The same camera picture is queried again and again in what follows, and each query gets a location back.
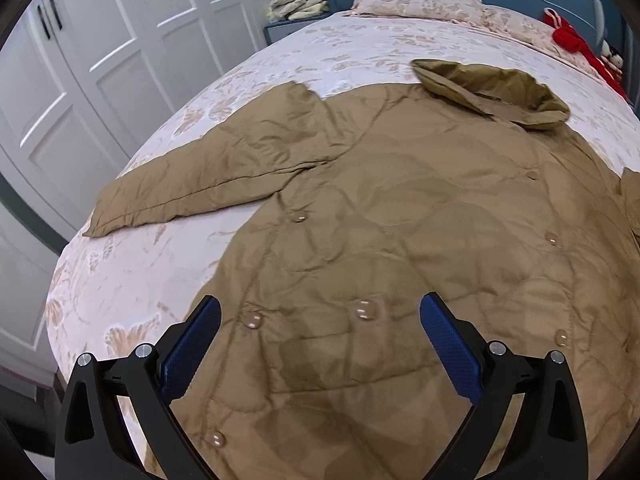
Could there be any tan quilted coat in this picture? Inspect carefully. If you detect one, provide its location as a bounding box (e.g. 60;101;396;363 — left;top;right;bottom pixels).
88;60;639;479

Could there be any folded cream clothes pile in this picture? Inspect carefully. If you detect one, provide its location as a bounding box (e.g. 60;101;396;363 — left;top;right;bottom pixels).
266;0;330;23

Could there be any floral white bedspread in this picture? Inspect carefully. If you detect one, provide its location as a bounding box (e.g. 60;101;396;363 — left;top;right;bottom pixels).
44;12;640;470

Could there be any white wardrobe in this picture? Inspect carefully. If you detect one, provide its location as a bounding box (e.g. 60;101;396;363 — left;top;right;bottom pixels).
1;0;269;385

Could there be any plush toy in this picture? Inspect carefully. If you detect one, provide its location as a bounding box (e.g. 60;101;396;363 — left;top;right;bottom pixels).
600;40;624;73

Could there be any red garment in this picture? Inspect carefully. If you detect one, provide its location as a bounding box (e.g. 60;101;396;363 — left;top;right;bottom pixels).
542;8;628;100

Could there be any floral pillow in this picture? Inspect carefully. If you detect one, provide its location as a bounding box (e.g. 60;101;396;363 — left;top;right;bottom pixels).
483;6;599;78
350;0;485;25

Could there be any blue nightstand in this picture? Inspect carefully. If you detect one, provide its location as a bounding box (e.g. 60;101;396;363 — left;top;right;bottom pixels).
264;12;332;46

